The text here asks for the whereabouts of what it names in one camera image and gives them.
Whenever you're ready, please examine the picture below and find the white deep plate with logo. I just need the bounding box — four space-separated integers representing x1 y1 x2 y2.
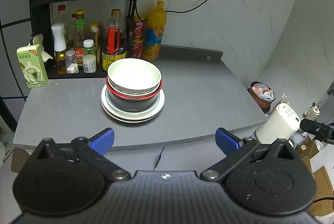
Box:
104 85 163 118

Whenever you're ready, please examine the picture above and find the orange juice bottle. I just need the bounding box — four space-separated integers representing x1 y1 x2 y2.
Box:
142 0 167 61

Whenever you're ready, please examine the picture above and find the white oval plate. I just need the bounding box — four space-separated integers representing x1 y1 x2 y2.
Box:
101 84 166 121

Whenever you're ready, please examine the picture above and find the white round plate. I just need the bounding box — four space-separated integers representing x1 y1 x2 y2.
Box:
101 99 165 123

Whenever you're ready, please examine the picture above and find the copper pot with packets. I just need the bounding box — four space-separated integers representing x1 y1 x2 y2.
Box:
248 81 276 112

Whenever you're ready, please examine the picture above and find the cream bowl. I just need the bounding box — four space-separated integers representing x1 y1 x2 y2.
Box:
105 77 163 99
108 58 162 93

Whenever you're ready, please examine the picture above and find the green label sauce bottle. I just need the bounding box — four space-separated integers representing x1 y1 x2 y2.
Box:
73 9 85 66

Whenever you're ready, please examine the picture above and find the soy sauce jug red handle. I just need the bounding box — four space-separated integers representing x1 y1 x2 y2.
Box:
101 9 128 71

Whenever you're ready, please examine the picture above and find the red soda can lower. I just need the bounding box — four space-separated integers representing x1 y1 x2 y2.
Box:
129 39 144 58

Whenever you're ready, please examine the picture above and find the cardboard box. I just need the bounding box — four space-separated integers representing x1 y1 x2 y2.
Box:
296 137 333 223

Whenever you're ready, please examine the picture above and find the green tea carton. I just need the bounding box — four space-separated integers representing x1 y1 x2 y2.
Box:
16 44 49 88

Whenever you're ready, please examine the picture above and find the clear spice jar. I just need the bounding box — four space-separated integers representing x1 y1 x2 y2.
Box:
65 50 79 74

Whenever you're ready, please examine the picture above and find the white electric kettle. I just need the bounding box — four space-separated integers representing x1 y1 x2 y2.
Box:
255 103 301 144

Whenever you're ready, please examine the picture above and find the white cap green bottle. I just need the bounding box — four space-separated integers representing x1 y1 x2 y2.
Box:
83 39 96 56

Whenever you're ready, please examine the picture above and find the red soda can upper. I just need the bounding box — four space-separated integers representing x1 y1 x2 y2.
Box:
133 15 144 40

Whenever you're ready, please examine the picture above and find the white spray bottle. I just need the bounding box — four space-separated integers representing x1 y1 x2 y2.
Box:
52 22 67 74

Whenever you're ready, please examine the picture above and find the white cap jar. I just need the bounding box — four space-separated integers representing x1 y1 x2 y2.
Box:
83 54 97 73

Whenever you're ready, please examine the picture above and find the red and black bowl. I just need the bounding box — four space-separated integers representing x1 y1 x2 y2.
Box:
105 77 163 112

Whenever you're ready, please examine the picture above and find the red soda can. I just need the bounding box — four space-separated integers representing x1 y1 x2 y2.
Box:
133 15 144 40
129 39 144 58

